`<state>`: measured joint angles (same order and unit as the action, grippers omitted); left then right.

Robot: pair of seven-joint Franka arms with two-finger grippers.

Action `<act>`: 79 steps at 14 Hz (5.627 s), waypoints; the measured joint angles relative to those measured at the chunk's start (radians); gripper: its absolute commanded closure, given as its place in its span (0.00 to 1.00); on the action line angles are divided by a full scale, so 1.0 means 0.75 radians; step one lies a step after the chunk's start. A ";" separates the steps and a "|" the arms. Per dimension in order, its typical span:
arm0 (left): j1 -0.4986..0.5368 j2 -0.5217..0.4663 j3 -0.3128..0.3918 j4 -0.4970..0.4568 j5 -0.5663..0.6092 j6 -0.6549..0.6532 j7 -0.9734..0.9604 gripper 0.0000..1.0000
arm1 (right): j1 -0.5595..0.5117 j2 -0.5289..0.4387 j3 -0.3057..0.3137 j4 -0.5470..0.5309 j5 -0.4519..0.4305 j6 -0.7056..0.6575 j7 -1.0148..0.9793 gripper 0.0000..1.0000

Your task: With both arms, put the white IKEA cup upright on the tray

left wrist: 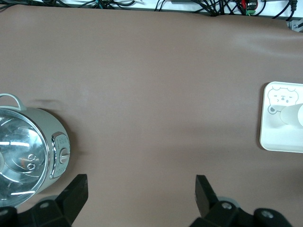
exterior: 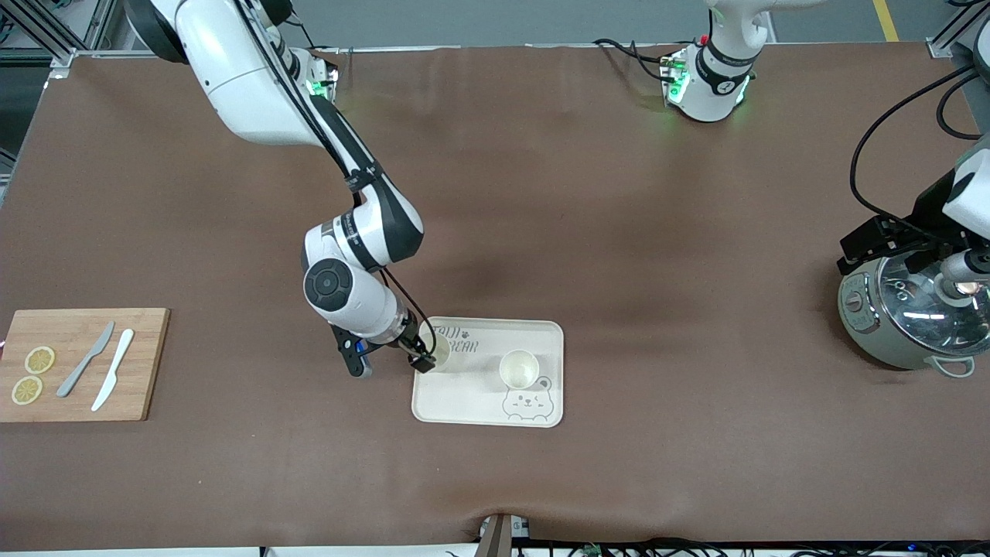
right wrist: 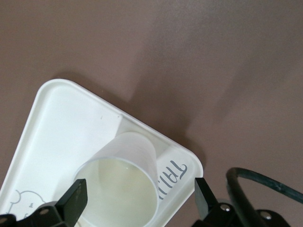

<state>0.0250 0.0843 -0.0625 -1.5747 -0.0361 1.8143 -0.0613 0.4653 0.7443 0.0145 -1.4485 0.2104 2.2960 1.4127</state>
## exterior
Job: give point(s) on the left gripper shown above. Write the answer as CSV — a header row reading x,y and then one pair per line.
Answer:
x,y
930,210

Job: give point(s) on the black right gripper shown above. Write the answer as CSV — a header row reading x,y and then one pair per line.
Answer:
x,y
412,345

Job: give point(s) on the white plastic cup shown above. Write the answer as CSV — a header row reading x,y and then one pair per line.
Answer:
x,y
445,356
518,370

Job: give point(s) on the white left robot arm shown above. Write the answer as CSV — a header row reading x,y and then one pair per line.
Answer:
x,y
719,85

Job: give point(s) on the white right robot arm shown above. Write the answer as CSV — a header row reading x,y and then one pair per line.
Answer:
x,y
247,77

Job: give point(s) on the white tray with bear print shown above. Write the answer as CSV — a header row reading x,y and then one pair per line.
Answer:
x,y
464,398

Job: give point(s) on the glass pot lid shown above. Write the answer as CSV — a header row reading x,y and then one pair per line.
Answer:
x,y
920,325

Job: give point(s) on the grey electric cooking pot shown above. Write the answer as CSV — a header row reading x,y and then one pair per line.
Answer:
x,y
858,325

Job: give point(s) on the wooden cutting board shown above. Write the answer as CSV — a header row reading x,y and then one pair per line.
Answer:
x,y
147,371

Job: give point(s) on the white plastic knife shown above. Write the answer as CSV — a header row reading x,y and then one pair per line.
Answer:
x,y
104,391

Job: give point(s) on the grey plastic knife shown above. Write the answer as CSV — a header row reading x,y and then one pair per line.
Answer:
x,y
71,381

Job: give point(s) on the lemon slice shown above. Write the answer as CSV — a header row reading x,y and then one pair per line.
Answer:
x,y
39,360
27,390

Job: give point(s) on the metal table edge bracket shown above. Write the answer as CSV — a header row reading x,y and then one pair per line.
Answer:
x,y
499,538

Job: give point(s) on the aluminium frame profile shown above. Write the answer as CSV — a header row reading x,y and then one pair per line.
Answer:
x,y
62,52
940,46

